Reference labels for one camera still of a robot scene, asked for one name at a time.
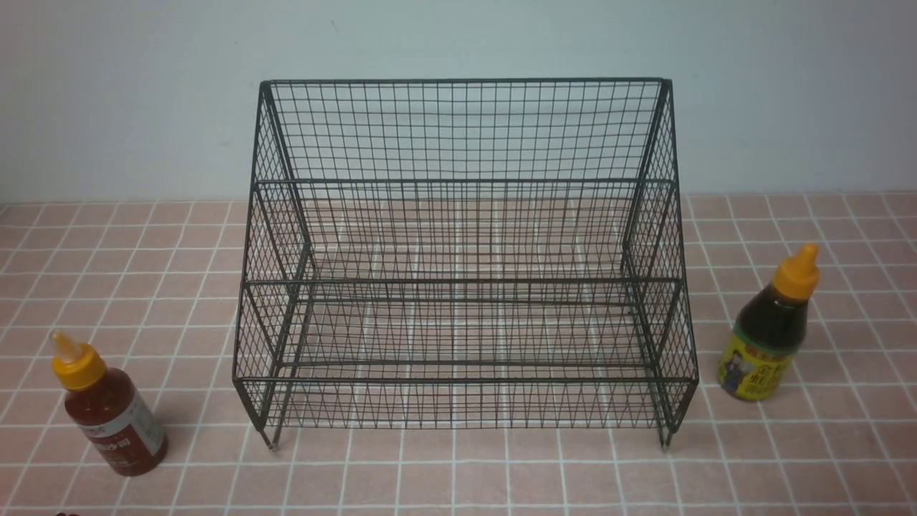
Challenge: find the dark sauce bottle yellow label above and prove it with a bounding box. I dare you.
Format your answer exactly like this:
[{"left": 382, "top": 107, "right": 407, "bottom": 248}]
[{"left": 717, "top": 244, "right": 821, "bottom": 402}]

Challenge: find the red ketchup bottle yellow cap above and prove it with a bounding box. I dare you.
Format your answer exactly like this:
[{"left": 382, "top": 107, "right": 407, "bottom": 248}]
[{"left": 50, "top": 331, "right": 169, "bottom": 477}]

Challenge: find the black wire mesh shelf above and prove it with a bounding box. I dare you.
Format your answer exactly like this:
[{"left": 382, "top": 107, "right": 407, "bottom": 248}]
[{"left": 231, "top": 77, "right": 700, "bottom": 448}]

